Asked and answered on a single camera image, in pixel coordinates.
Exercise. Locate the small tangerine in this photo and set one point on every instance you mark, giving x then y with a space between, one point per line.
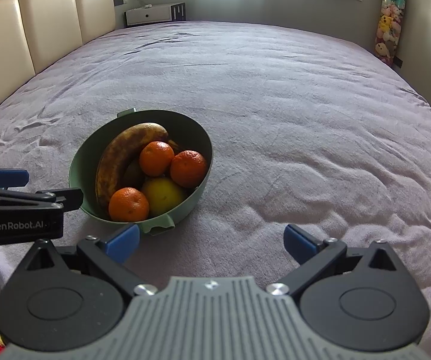
156 158
188 168
128 204

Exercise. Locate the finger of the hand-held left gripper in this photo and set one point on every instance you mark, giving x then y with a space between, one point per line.
20 197
9 177

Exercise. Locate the small black box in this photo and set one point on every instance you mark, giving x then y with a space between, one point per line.
398 62

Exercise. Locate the green colander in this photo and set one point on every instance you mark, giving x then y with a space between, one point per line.
189 127

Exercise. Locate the purple bed blanket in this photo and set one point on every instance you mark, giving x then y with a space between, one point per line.
275 101

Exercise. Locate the clear tube of plush toys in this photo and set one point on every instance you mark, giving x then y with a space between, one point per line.
388 22

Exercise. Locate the brown spotted banana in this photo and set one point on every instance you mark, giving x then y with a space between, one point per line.
125 146

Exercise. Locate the cream padded headboard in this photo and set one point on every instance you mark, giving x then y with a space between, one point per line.
47 18

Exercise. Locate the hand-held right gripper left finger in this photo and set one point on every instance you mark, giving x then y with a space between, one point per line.
123 242

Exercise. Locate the large yellow orange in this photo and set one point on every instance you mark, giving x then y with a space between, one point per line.
163 195

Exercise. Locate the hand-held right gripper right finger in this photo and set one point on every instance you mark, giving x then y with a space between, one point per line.
299 242

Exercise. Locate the white bedside device box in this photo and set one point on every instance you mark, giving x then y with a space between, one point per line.
151 17

